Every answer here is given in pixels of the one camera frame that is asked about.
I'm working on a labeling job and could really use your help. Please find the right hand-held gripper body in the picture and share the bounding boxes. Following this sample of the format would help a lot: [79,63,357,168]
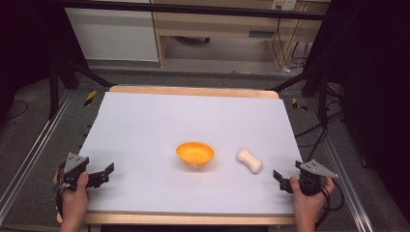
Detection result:
[295,159,340,197]

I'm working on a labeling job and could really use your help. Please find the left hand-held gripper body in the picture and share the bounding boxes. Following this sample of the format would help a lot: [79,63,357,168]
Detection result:
[58,152,92,191]

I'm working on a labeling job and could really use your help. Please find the white soap bar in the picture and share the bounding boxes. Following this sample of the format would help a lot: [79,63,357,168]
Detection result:
[235,148,264,174]

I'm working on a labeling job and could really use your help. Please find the orange plastic bowl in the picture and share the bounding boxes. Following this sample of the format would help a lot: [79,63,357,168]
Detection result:
[175,141,216,167]

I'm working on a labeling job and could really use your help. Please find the person's right hand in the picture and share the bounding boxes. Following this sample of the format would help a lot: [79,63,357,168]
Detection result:
[288,176,337,224]

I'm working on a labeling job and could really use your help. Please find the person's left hand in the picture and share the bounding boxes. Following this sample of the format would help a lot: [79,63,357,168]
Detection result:
[52,171,91,224]

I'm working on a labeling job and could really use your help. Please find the white table sheet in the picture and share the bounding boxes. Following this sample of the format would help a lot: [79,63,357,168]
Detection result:
[77,91,303,216]

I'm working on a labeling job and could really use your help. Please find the yellow black tape marker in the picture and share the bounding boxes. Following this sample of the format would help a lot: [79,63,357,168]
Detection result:
[83,89,98,107]
[291,97,309,112]

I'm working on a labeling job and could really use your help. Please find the black metal stand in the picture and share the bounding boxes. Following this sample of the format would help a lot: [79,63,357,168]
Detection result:
[265,63,331,128]
[47,53,116,121]

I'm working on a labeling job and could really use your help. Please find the wooden table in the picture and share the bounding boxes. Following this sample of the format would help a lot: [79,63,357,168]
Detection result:
[56,84,298,226]

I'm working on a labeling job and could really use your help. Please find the dark curtain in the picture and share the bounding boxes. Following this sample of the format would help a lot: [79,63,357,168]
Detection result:
[0,0,89,114]
[308,0,410,224]

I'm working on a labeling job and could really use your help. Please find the white cabinet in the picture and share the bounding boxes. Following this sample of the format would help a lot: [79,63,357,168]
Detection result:
[64,7,161,63]

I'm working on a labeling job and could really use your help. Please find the light wooden desk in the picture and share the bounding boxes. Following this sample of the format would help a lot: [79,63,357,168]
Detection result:
[150,0,331,72]

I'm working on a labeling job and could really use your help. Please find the white power strip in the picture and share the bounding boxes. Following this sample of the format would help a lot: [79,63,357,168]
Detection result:
[270,0,298,12]

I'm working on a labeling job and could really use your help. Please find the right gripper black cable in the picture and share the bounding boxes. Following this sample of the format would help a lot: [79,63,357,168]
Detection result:
[316,180,345,230]

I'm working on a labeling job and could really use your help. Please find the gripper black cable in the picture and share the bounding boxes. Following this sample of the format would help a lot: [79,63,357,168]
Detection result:
[316,180,345,230]
[55,187,65,220]

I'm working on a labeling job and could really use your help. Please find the aluminium floor rail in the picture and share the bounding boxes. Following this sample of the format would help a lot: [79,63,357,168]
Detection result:
[0,89,75,224]
[306,96,377,232]

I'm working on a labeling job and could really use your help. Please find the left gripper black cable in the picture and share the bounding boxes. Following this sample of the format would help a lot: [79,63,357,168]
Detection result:
[55,187,65,220]

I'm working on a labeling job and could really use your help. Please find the black floor cables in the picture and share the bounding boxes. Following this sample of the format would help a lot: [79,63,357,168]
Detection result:
[294,82,347,162]

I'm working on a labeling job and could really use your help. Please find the thin black floor cable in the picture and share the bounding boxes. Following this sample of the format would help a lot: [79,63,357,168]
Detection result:
[5,100,30,121]

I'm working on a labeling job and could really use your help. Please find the cables under desk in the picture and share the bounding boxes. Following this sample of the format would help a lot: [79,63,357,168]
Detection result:
[271,17,311,73]

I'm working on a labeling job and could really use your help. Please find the black horizontal frame bar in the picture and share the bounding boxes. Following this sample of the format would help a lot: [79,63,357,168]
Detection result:
[61,0,327,21]

